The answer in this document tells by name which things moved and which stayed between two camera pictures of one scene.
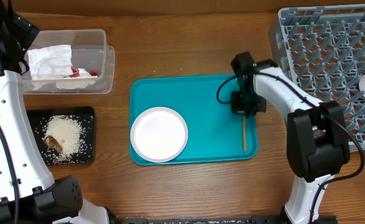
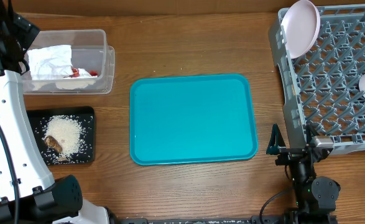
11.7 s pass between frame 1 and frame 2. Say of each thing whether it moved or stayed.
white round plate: moved
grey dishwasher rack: stayed
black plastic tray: stayed
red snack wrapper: stayed
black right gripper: moved
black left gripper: stayed
